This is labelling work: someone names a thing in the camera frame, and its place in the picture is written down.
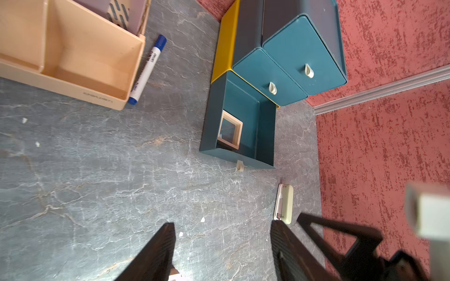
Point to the teal top drawer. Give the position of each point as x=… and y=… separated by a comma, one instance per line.
x=301, y=53

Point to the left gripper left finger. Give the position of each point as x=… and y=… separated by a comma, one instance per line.
x=154, y=261

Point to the teal lowest drawer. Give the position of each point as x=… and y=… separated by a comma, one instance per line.
x=232, y=94

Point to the beige green case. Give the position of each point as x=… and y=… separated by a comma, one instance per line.
x=284, y=203

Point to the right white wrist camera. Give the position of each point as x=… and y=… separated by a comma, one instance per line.
x=427, y=209

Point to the tan plastic file organizer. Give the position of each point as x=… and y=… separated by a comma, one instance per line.
x=63, y=47

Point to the teal drawer cabinet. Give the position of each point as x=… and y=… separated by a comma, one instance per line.
x=260, y=20

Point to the blue white marker pen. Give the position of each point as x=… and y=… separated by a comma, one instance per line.
x=150, y=63

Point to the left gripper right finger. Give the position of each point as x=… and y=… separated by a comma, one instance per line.
x=292, y=261

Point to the teal bottom drawer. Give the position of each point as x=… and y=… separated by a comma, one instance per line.
x=262, y=72

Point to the pink folder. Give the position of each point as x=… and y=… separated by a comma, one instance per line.
x=130, y=15

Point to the pink brooch box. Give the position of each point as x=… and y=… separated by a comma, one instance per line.
x=230, y=130
x=175, y=275

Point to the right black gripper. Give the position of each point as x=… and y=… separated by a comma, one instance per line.
x=361, y=263

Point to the yellow cabinet base panel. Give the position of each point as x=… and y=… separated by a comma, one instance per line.
x=223, y=60

